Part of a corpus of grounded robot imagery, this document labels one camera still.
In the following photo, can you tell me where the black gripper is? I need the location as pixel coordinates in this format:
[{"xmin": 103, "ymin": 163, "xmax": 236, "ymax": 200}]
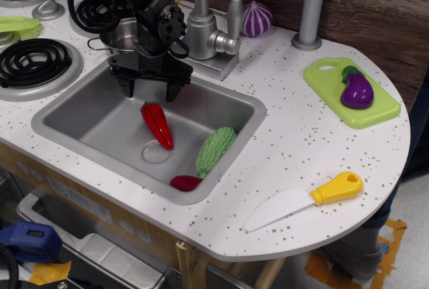
[{"xmin": 109, "ymin": 0, "xmax": 192, "ymax": 102}]

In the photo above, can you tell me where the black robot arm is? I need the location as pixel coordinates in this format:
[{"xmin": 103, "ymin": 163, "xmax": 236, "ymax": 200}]
[{"xmin": 109, "ymin": 0, "xmax": 193, "ymax": 102}]

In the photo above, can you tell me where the red toy pepper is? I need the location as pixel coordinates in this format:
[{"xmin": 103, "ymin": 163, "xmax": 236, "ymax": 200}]
[{"xmin": 140, "ymin": 102, "xmax": 174, "ymax": 150}]

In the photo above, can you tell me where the small steel pot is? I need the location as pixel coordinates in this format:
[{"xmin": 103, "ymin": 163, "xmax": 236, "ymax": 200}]
[{"xmin": 87, "ymin": 17, "xmax": 137, "ymax": 56}]

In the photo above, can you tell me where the grey metal sink basin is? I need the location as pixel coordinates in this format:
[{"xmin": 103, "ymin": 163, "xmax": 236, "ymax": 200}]
[{"xmin": 32, "ymin": 62, "xmax": 267, "ymax": 204}]

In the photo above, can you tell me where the silver toy faucet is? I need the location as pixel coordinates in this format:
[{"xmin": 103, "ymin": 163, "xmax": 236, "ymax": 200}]
[{"xmin": 184, "ymin": 0, "xmax": 243, "ymax": 80}]

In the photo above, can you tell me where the green toy bitter melon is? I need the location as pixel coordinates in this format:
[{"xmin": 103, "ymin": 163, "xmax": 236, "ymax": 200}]
[{"xmin": 196, "ymin": 127, "xmax": 237, "ymax": 179}]

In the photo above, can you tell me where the rear black stove burner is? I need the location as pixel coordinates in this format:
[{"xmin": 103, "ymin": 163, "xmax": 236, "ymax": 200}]
[{"xmin": 70, "ymin": 0, "xmax": 134, "ymax": 34}]

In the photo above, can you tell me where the black stove burner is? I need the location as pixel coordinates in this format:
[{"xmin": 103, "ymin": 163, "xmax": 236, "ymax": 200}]
[
  {"xmin": 70, "ymin": 0, "xmax": 134, "ymax": 34},
  {"xmin": 1, "ymin": 38, "xmax": 83, "ymax": 102}
]

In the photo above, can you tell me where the dark red toy vegetable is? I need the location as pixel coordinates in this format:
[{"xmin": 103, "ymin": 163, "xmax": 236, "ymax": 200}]
[{"xmin": 170, "ymin": 175, "xmax": 202, "ymax": 192}]

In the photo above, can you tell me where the purple white toy onion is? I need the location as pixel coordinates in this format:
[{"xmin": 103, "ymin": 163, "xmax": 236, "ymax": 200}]
[{"xmin": 241, "ymin": 1, "xmax": 273, "ymax": 37}]

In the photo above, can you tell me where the front black stove burner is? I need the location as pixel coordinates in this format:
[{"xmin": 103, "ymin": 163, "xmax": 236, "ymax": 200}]
[{"xmin": 1, "ymin": 38, "xmax": 83, "ymax": 102}]

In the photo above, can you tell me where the grey stove knob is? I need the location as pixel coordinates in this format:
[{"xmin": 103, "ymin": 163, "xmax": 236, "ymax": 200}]
[{"xmin": 32, "ymin": 0, "xmax": 65, "ymax": 21}]

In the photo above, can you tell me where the grey support pole right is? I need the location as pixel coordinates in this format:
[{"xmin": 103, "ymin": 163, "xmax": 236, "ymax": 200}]
[{"xmin": 292, "ymin": 0, "xmax": 323, "ymax": 52}]

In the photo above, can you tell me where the yellow white toy knife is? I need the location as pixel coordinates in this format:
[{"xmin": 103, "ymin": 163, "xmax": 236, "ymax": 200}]
[{"xmin": 243, "ymin": 172, "xmax": 363, "ymax": 232}]

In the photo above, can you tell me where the blue clamp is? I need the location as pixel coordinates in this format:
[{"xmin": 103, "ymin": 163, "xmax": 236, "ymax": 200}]
[{"xmin": 1, "ymin": 221, "xmax": 63, "ymax": 263}]

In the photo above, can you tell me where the purple toy eggplant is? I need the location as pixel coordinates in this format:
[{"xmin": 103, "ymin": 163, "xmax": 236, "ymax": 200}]
[{"xmin": 340, "ymin": 66, "xmax": 374, "ymax": 110}]

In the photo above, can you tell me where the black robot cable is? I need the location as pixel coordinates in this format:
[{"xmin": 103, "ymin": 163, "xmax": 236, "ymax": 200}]
[{"xmin": 66, "ymin": 0, "xmax": 122, "ymax": 34}]

